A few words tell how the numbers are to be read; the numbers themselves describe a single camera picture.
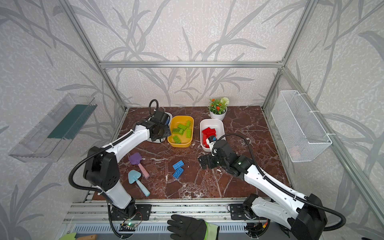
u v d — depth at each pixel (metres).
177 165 0.89
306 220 0.38
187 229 0.68
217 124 1.06
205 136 1.01
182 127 1.06
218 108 1.01
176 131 1.04
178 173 0.85
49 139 0.64
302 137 0.61
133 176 0.83
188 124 1.08
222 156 0.59
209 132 1.01
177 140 0.99
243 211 0.65
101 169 0.46
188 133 1.02
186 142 0.95
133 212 0.70
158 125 0.66
